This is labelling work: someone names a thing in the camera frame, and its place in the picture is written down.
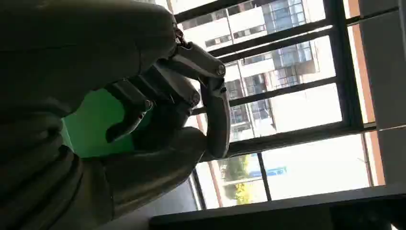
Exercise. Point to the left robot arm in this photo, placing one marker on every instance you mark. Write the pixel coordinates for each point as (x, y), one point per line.
(31, 177)

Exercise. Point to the dark window frame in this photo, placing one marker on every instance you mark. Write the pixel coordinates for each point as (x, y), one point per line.
(342, 63)

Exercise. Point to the green plastic crate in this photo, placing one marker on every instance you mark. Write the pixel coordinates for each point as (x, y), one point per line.
(92, 127)

